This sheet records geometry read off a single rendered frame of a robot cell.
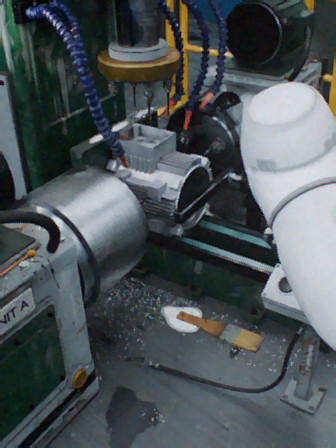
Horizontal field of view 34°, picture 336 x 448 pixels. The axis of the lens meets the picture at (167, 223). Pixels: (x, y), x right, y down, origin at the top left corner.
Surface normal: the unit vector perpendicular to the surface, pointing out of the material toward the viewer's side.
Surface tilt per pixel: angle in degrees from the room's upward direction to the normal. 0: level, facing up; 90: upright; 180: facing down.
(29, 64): 90
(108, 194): 32
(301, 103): 25
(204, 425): 0
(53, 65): 90
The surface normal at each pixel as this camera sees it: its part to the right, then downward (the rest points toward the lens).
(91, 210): 0.47, -0.53
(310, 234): -0.66, -0.36
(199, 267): -0.55, 0.46
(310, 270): -0.82, -0.14
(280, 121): -0.38, -0.41
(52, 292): 0.83, 0.27
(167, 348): -0.03, -0.84
